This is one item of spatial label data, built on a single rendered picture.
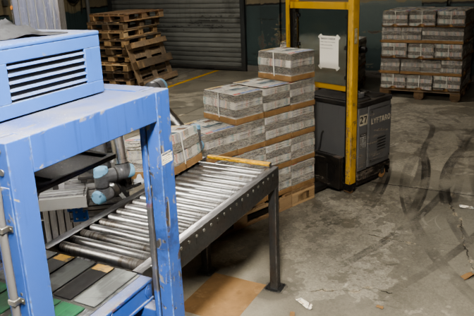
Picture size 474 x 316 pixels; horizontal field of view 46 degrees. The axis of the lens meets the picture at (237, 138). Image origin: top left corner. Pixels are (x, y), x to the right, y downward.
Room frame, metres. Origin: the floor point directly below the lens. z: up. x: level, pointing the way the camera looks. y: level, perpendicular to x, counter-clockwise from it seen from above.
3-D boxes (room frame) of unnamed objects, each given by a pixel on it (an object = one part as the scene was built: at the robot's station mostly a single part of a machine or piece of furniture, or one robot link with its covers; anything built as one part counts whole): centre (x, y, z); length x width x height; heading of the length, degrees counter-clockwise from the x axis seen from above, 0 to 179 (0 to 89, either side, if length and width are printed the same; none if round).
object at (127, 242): (2.26, 0.54, 0.77); 0.47 x 0.05 x 0.05; 62
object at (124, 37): (10.69, 2.00, 0.65); 1.33 x 0.94 x 1.30; 156
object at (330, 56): (4.88, -0.77, 1.27); 0.57 x 0.01 x 0.65; 41
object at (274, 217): (3.11, -0.20, 0.34); 0.06 x 0.06 x 0.68; 62
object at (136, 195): (2.78, 0.54, 0.74); 1.34 x 0.05 x 0.12; 152
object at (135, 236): (2.32, 0.50, 0.77); 0.47 x 0.05 x 0.05; 62
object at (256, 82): (4.38, -0.20, 1.06); 0.37 x 0.28 x 0.01; 42
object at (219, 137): (4.11, 0.12, 0.42); 1.17 x 0.39 x 0.83; 131
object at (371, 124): (5.11, -1.04, 0.40); 0.69 x 0.55 x 0.80; 41
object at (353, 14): (4.62, -0.97, 0.97); 0.09 x 0.09 x 1.75; 41
